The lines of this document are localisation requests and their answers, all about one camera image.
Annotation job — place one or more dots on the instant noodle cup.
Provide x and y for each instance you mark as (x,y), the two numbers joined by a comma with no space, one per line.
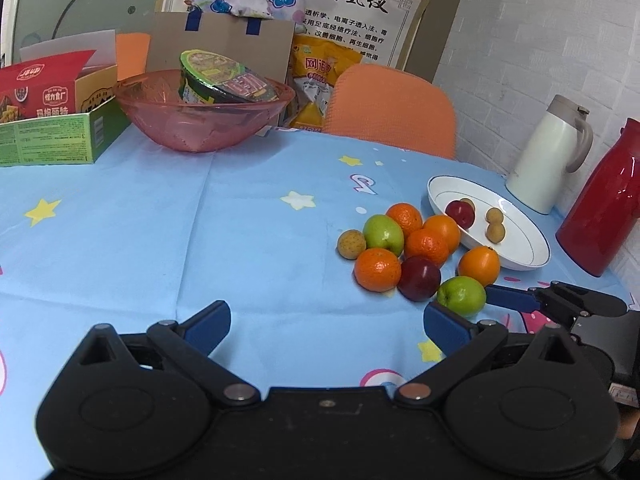
(220,77)

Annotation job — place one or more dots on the white plate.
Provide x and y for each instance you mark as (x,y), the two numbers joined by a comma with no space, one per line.
(520,245)

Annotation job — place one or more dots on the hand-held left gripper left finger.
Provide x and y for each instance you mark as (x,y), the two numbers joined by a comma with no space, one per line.
(207,324)

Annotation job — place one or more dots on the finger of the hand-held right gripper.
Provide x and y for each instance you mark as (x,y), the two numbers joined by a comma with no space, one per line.
(510,299)

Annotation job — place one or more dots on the brown speckled round fruit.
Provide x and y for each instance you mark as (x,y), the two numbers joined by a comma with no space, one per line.
(351,244)

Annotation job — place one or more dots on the red snack carton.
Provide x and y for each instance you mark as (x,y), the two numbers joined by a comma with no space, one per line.
(45,87)

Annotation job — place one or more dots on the bumpy mandarin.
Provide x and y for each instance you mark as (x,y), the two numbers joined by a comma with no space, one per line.
(405,216)
(377,270)
(426,247)

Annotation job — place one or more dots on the white paper sheet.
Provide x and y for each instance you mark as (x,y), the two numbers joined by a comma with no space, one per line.
(95,42)

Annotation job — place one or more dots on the green apple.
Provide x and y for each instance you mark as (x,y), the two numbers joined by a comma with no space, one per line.
(382,234)
(461,296)

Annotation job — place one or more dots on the blue star printed tablecloth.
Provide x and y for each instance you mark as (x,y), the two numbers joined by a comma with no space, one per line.
(200,235)

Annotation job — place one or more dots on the wall poster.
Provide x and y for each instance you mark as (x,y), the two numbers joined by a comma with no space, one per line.
(360,15)

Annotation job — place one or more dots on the small brown longan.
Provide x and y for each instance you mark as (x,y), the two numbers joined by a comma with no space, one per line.
(495,232)
(494,215)
(470,202)

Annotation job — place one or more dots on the red thermos jug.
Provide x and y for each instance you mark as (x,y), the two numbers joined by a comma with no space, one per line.
(600,210)

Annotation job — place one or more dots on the blue tape strip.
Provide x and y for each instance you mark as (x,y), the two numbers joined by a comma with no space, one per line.
(255,27)
(193,21)

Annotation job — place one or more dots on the pink plastic bowl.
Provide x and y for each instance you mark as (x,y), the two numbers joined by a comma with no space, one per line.
(200,125)

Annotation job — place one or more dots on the orange fabric chair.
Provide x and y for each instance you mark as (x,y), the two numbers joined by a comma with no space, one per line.
(395,110)
(132,55)

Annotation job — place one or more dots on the yellow snack bag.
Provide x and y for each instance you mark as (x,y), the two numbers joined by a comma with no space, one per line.
(320,67)

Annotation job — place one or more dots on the smooth orange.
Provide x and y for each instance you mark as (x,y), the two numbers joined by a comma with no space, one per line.
(479,266)
(444,229)

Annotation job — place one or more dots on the large dark red plum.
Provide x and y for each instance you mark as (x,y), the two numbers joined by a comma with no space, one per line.
(419,279)

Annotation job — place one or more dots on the brown cardboard sheet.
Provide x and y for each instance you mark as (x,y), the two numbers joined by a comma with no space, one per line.
(225,45)

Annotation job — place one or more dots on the white thermos jug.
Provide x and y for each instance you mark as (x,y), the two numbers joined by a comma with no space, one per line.
(545,160)

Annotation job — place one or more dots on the small red plum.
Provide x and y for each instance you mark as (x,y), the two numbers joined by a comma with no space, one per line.
(460,214)

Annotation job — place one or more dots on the green cardboard box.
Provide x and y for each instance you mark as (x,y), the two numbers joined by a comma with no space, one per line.
(50,140)

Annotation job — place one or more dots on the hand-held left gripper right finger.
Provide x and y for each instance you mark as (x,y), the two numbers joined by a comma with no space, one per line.
(446,329)

